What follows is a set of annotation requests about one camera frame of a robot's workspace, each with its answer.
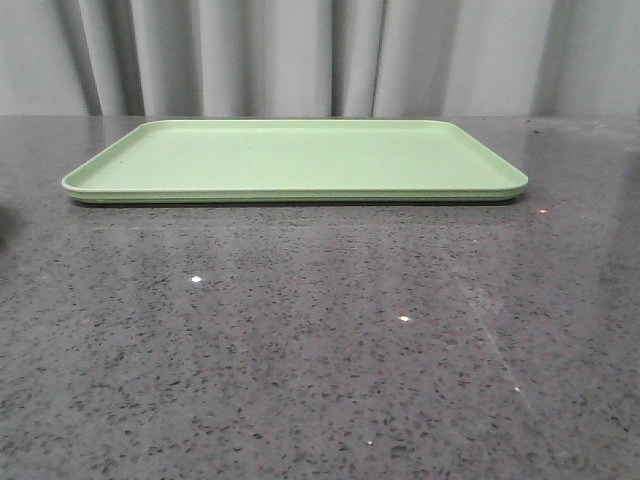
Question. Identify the grey pleated curtain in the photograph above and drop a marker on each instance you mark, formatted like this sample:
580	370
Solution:
390	59

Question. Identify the light green plastic tray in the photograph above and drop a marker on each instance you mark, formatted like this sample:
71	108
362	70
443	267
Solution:
298	160

